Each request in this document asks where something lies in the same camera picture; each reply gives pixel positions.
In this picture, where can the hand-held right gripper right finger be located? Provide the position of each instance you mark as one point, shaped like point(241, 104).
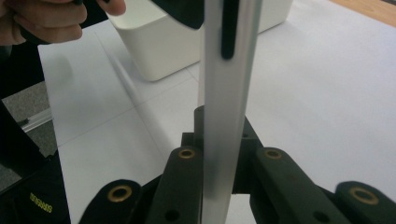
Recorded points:
point(280, 186)

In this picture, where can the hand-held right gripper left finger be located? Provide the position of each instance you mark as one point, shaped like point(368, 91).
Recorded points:
point(180, 186)

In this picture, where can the white plastic bin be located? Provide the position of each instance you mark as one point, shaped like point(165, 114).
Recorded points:
point(162, 46)

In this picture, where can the iridescent phone case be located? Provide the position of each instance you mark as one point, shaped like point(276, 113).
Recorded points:
point(224, 109)

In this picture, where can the white table cover sheet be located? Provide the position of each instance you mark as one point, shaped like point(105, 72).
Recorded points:
point(311, 109)

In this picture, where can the aluminium rail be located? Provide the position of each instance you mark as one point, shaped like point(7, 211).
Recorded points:
point(37, 120)

